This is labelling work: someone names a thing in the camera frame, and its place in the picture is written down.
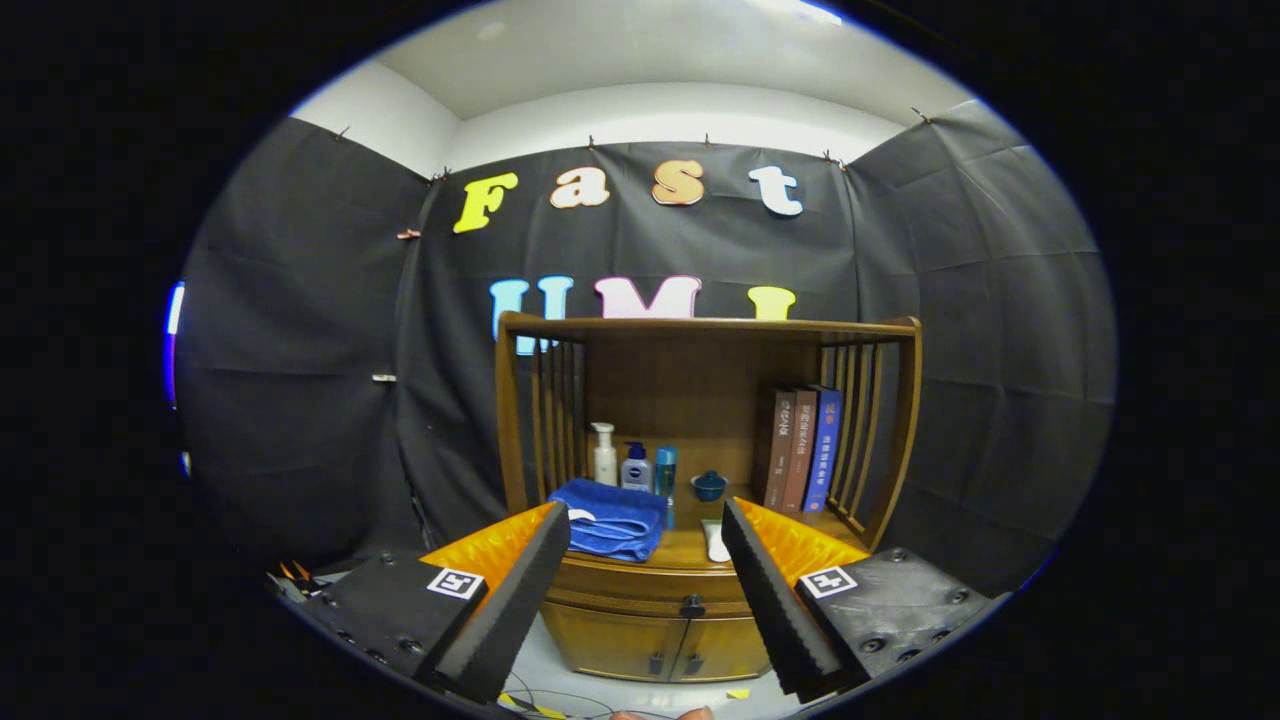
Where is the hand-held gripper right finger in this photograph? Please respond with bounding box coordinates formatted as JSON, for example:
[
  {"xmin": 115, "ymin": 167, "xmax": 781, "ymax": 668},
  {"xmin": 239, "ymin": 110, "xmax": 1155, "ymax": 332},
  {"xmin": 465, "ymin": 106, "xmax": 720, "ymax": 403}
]
[{"xmin": 721, "ymin": 497, "xmax": 1011, "ymax": 701}]

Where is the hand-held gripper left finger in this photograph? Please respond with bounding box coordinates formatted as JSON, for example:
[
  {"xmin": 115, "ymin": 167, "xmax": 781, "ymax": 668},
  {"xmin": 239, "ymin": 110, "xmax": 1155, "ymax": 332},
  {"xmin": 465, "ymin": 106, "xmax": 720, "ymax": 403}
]
[{"xmin": 290, "ymin": 501, "xmax": 572, "ymax": 704}]

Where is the wooden drawer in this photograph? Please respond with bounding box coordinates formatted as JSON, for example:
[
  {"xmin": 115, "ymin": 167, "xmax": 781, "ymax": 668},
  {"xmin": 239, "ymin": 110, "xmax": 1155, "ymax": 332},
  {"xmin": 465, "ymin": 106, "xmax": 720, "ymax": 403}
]
[{"xmin": 548, "ymin": 558, "xmax": 761, "ymax": 619}]

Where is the wooden cabinet door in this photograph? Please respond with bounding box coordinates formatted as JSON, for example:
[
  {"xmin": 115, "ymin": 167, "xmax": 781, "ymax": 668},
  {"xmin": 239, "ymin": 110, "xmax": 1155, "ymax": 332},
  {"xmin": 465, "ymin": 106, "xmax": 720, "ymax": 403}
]
[
  {"xmin": 675, "ymin": 615, "xmax": 773, "ymax": 684},
  {"xmin": 540, "ymin": 600, "xmax": 691, "ymax": 684}
]

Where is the wooden countertop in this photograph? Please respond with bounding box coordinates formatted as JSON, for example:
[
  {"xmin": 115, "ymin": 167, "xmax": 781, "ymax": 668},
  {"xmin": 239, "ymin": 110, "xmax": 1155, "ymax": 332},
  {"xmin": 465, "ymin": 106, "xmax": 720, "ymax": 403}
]
[{"xmin": 560, "ymin": 485, "xmax": 871, "ymax": 573}]

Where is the wooden cabinet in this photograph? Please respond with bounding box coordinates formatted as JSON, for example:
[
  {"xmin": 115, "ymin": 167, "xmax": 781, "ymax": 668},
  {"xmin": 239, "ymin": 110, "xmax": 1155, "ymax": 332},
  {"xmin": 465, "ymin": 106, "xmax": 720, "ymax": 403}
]
[{"xmin": 495, "ymin": 311, "xmax": 923, "ymax": 684}]

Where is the yellow black striped tape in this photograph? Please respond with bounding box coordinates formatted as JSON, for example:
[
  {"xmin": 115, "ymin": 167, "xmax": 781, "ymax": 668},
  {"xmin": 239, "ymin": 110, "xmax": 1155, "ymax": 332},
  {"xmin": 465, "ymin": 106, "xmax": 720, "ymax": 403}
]
[{"xmin": 497, "ymin": 692, "xmax": 571, "ymax": 720}]

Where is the folded blue towel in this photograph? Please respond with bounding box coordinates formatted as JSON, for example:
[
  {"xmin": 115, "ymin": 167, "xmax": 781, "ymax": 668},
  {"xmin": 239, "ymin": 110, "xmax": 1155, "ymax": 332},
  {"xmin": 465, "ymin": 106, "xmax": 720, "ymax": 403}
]
[{"xmin": 548, "ymin": 478, "xmax": 669, "ymax": 563}]

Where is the dark brown book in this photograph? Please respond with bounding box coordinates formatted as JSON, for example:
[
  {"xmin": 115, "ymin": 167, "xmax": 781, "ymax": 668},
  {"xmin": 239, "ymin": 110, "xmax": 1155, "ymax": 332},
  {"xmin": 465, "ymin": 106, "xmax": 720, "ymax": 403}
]
[{"xmin": 762, "ymin": 389, "xmax": 797, "ymax": 509}]

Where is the reddish brown book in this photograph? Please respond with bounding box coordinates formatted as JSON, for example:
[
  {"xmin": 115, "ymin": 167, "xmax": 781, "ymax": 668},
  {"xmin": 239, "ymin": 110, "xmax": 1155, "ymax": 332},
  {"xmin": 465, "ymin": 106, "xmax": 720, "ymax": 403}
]
[{"xmin": 783, "ymin": 388, "xmax": 819, "ymax": 514}]

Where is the blue book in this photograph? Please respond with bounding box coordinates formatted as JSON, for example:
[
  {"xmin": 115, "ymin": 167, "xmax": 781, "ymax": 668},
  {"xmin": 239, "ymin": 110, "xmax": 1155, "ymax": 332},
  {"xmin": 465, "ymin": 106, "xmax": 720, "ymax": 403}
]
[{"xmin": 803, "ymin": 387, "xmax": 843, "ymax": 514}]

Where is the white pump bottle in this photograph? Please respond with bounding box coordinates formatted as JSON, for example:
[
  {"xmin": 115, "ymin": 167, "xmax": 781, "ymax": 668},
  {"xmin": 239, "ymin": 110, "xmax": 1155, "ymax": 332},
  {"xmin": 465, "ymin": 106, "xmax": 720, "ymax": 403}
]
[{"xmin": 590, "ymin": 422, "xmax": 619, "ymax": 487}]

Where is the black backdrop cloth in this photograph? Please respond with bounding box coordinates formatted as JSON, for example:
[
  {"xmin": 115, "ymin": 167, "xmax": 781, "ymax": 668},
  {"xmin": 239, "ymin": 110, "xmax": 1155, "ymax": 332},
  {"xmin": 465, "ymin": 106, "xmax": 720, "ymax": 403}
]
[{"xmin": 175, "ymin": 100, "xmax": 1118, "ymax": 598}]

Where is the thin floor cable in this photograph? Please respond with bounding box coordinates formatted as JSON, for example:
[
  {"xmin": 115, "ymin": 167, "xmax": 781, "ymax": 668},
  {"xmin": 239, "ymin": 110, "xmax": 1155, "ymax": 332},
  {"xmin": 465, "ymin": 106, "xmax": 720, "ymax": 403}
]
[{"xmin": 500, "ymin": 685, "xmax": 621, "ymax": 720}]

